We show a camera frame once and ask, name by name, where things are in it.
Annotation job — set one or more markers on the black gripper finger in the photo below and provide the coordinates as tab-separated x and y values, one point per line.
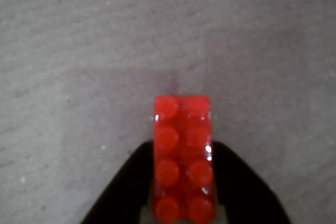
241	190
128	190

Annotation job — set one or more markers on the red lego block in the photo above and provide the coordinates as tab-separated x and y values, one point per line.
183	155

